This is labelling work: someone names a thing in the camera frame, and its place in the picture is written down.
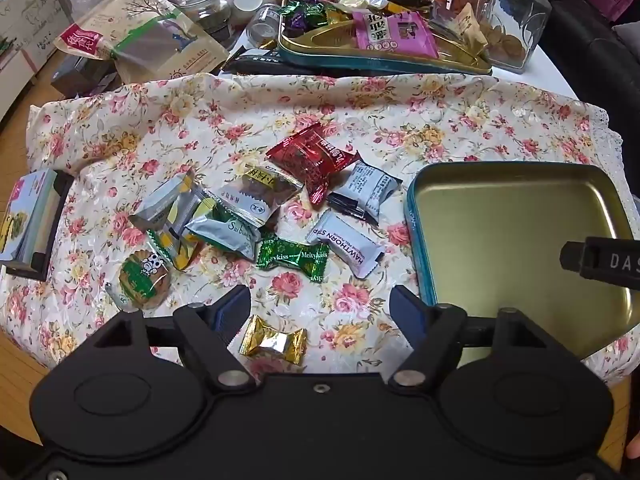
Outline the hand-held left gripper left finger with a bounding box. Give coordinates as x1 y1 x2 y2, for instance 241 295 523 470
92 285 257 395

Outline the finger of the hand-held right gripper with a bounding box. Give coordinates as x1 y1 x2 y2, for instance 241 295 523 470
560 236 640 292

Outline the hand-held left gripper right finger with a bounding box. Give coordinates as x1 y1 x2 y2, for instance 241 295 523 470
389 285 549 396

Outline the gold foil candy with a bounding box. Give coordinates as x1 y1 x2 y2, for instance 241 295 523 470
239 314 309 367

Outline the green foil candy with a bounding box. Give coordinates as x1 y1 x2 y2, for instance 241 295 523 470
256 236 331 283

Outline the green and silver snack packet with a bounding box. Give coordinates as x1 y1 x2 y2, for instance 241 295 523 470
185 202 266 261

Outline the white candy packet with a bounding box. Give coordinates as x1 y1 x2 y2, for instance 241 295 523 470
305 210 379 279

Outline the green round cake packet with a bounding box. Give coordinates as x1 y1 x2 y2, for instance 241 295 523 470
104 250 173 311

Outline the clear brown snack packet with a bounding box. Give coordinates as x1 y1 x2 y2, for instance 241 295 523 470
215 162 304 228

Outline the silver and yellow snack packet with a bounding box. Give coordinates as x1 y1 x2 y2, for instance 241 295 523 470
129 172 211 272

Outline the grey and black snack packet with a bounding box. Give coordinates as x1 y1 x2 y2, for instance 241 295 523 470
327 161 403 226

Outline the red snack packet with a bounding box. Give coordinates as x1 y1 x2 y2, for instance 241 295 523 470
265 123 360 206

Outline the black sofa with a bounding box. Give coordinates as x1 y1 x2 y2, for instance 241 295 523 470
530 0 640 221

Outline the blue box at left edge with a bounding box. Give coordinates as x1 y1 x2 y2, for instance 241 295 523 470
0 170 76 282

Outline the floral tablecloth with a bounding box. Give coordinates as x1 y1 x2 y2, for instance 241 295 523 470
0 71 626 386

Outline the grey cushion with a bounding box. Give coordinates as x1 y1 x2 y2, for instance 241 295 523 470
612 22 640 51

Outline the light blue box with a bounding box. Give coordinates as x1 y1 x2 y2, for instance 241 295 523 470
0 169 60 263

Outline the black pouch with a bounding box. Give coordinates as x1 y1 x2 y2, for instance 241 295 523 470
221 46 321 75

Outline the teal snack tray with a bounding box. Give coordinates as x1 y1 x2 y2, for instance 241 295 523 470
276 0 493 77

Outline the large clear glass jar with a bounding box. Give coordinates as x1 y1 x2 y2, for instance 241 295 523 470
447 0 552 72

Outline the beige snack packet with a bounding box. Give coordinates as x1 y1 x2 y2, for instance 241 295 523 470
451 2 489 57

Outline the pink snack packet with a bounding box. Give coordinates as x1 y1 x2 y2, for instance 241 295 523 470
351 10 440 59

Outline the dark box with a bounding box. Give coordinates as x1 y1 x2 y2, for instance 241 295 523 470
50 54 121 98

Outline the small glass jar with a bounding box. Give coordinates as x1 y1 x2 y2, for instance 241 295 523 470
247 4 282 47

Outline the kraft paper bag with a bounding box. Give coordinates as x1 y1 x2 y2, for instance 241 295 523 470
54 0 231 87

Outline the pile of foil candies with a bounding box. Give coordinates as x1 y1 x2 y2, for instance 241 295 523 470
279 0 361 36

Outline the glass jar with lid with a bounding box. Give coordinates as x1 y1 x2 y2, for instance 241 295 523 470
177 0 232 41

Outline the white drawing board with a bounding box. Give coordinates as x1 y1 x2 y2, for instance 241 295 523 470
0 0 68 66

